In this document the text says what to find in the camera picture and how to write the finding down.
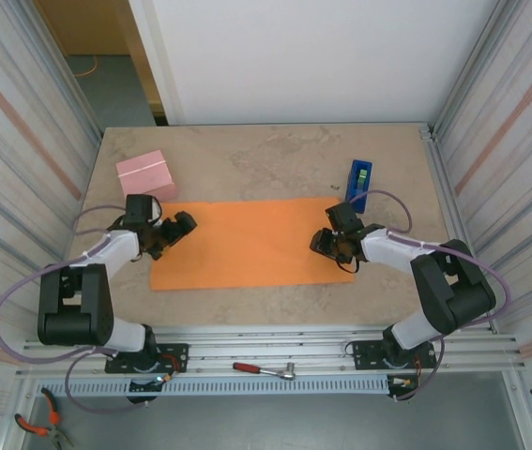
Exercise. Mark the pink gift box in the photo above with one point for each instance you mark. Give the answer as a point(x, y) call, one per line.
point(146, 175)

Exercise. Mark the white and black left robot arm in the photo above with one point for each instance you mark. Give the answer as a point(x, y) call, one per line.
point(125, 335)

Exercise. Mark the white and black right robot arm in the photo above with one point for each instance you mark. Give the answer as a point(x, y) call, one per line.
point(434, 281)

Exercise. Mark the blue tape dispenser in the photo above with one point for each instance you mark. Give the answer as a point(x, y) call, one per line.
point(354, 180)

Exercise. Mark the green tape roll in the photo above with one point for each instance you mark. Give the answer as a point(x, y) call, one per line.
point(362, 177)

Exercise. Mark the wooden door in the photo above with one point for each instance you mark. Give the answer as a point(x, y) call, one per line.
point(143, 70)

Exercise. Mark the yellow power connector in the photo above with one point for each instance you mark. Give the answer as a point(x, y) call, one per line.
point(406, 383)
point(162, 377)

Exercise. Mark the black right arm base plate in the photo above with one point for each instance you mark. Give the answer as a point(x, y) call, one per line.
point(364, 351)

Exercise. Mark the aluminium side rail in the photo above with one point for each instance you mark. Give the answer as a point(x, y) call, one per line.
point(453, 211)

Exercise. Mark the aluminium mounting rail frame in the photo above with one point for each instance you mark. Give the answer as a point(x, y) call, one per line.
point(270, 349)

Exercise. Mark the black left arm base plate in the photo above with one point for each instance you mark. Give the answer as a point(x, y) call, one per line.
point(176, 351)

